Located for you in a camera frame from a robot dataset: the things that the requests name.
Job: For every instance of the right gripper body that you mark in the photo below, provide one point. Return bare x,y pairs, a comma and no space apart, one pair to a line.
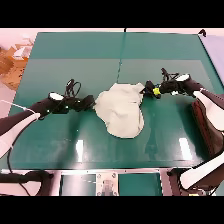
152,90

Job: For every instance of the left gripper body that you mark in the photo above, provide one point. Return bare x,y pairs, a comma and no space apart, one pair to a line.
83,102

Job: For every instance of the white shirt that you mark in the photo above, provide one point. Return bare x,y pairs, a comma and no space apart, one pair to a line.
121,111

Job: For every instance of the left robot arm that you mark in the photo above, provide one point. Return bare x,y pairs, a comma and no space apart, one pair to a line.
43,107

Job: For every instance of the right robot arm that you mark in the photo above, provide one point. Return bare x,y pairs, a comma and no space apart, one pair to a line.
186,86

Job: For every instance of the silver frame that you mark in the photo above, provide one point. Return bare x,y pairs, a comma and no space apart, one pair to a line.
106,183

